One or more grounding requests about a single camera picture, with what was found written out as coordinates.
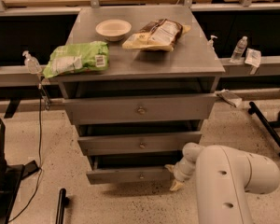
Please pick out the grey bottom drawer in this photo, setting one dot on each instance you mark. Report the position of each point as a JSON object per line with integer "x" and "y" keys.
{"x": 131, "y": 167}

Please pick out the white wipes packet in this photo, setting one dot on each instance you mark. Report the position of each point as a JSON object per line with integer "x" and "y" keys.
{"x": 253, "y": 57}

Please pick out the black monitor stand left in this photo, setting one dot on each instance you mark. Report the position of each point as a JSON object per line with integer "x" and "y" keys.
{"x": 10, "y": 178}

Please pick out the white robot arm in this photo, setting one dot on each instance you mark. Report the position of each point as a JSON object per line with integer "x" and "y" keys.
{"x": 224, "y": 176}

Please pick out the grey drawer cabinet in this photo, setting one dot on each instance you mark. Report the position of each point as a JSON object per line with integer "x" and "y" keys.
{"x": 191, "y": 68}

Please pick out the green chip bag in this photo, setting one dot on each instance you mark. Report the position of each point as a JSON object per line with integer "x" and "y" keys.
{"x": 77, "y": 58}

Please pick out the black tube on floor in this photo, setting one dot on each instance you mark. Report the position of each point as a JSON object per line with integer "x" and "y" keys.
{"x": 63, "y": 201}

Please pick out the white paper bowl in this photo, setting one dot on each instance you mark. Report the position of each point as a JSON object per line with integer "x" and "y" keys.
{"x": 113, "y": 30}

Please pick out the grey top drawer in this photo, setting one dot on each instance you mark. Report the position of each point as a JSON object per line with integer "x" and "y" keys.
{"x": 139, "y": 108}

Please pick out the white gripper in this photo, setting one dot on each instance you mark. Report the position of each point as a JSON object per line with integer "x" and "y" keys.
{"x": 179, "y": 173}

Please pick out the brown yellow snack bag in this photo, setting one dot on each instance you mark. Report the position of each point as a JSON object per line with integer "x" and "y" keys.
{"x": 160, "y": 34}

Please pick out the small white pump bottle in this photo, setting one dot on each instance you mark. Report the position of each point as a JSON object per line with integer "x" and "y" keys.
{"x": 211, "y": 41}

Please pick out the black stand base right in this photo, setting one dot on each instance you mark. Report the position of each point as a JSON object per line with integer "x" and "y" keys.
{"x": 270, "y": 126}

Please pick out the folded cloth on ledge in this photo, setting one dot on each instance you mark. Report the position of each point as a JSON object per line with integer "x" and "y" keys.
{"x": 230, "y": 97}

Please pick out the grey middle drawer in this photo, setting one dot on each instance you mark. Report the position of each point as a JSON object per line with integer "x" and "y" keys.
{"x": 136, "y": 143}

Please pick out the grey drawer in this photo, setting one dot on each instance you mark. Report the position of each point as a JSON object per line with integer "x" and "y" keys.
{"x": 131, "y": 167}
{"x": 139, "y": 108}
{"x": 136, "y": 143}

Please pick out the clear water bottle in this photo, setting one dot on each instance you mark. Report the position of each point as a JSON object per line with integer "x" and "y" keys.
{"x": 239, "y": 50}

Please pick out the clear sanitizer pump bottle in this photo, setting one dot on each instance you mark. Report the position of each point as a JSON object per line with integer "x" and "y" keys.
{"x": 31, "y": 63}

